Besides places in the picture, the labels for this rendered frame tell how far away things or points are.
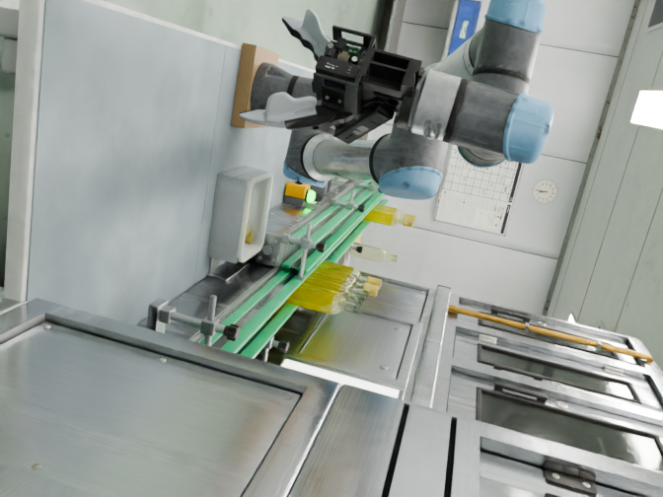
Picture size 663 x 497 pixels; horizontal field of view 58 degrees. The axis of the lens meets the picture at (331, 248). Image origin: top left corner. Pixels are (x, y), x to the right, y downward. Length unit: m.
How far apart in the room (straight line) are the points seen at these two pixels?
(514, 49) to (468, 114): 0.16
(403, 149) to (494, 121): 0.48
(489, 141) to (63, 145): 0.63
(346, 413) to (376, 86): 0.40
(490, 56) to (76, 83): 0.60
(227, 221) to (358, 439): 0.91
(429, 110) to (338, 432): 0.39
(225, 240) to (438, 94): 0.96
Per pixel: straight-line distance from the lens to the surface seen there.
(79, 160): 1.04
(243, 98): 1.55
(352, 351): 1.76
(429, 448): 0.77
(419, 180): 1.15
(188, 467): 0.69
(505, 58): 0.83
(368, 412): 0.80
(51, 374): 0.85
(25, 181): 0.97
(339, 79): 0.69
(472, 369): 1.89
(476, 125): 0.70
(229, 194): 1.53
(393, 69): 0.70
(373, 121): 0.76
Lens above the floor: 1.33
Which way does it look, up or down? 10 degrees down
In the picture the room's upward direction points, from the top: 103 degrees clockwise
